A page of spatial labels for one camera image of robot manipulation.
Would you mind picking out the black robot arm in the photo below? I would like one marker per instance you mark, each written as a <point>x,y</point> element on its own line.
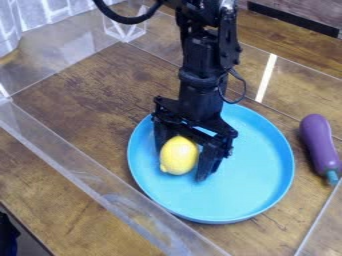
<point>211,49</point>

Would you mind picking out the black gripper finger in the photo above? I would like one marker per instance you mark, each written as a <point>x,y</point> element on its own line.
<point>215,150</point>
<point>164,130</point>

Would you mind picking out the purple toy eggplant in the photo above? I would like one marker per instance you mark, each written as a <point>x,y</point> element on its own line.
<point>315,134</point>

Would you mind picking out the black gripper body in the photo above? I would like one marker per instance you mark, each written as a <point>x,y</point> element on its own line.
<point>198,107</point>

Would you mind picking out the yellow lemon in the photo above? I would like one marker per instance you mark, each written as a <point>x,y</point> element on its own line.
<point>178,156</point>

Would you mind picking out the clear acrylic enclosure wall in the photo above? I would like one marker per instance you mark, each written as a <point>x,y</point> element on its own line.
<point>79,168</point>

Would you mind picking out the blue round tray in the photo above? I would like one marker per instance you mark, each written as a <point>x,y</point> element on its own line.
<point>242,177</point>

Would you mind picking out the clear acrylic corner bracket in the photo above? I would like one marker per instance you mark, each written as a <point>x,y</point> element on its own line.
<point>125,33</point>

